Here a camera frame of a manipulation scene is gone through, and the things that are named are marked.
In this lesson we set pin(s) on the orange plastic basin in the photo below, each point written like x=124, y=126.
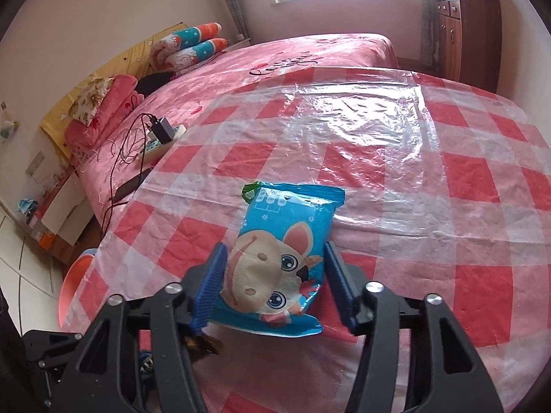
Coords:
x=73, y=284

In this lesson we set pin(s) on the pink folded blanket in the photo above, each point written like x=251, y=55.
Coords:
x=116, y=107

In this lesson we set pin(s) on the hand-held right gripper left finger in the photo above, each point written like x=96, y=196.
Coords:
x=211, y=288

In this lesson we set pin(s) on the floral pillow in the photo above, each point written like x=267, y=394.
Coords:
x=92, y=99

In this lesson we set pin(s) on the yellow wooden headboard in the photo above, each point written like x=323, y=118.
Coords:
x=120, y=64

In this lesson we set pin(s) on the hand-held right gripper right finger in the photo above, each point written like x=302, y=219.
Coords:
x=342, y=292

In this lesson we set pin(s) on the red checked tablecloth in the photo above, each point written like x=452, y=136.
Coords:
x=387, y=180

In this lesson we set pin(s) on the black cloth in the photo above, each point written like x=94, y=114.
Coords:
x=153, y=81

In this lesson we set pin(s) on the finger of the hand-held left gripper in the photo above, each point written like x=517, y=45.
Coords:
x=51, y=352

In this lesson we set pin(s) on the blue crumpled cloth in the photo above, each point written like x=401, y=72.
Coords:
x=26, y=206

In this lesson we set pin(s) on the white bedside cabinet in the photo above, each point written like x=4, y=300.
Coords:
x=64, y=211

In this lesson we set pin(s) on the white wall socket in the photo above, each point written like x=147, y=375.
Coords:
x=35, y=164

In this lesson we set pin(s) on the gold coffee stick sachet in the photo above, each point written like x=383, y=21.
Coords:
x=202, y=346

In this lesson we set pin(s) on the grey patterned curtain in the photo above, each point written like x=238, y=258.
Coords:
x=430, y=30
x=232, y=0

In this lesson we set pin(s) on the small wall hanging ornament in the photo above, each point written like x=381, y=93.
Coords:
x=8, y=127

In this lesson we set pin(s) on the black smartphone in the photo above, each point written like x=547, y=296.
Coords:
x=131, y=185

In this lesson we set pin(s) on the brown wooden cabinet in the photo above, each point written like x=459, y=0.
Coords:
x=473, y=38

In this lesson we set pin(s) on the blue cartoon wipes packet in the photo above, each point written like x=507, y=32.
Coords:
x=280, y=232

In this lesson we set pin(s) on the white power strip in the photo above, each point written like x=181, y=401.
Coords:
x=178, y=131

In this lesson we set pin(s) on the pink bed cover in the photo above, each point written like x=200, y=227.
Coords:
x=280, y=56

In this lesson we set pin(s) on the cartoon print pillow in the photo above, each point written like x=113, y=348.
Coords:
x=185, y=41
x=198, y=56

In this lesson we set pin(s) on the black charger plug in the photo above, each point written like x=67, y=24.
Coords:
x=162, y=131

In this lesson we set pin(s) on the blue plastic tub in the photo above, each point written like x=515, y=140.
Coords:
x=90, y=251

